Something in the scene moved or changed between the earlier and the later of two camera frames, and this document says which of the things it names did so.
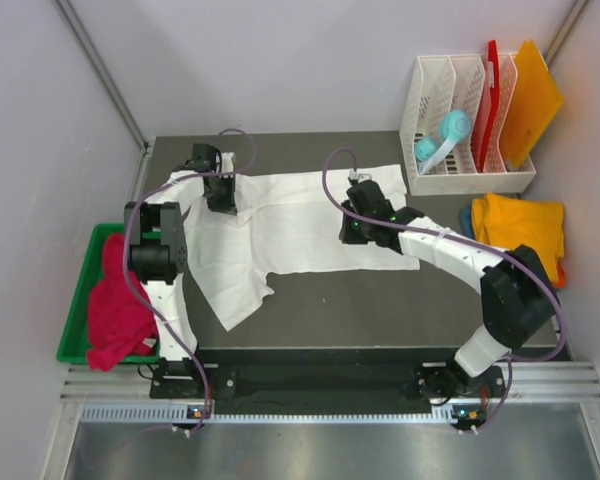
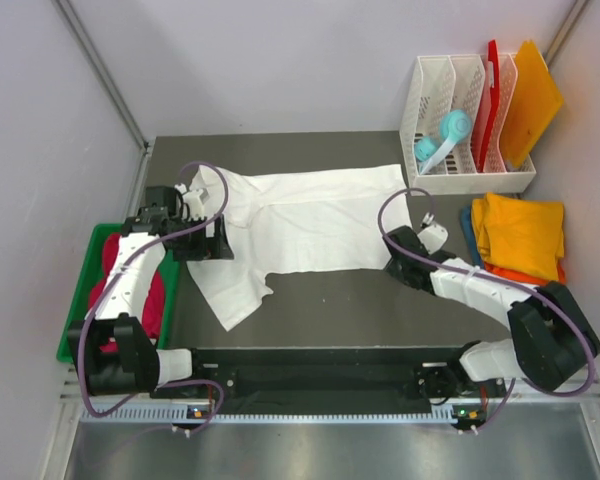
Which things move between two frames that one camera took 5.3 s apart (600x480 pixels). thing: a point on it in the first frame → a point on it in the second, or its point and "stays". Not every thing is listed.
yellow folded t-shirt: [510, 222] stays
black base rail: [326, 376] stays
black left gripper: [228, 204] → [208, 248]
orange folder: [533, 106] stays
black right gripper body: [367, 227] → [395, 270]
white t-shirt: [285, 224] stays
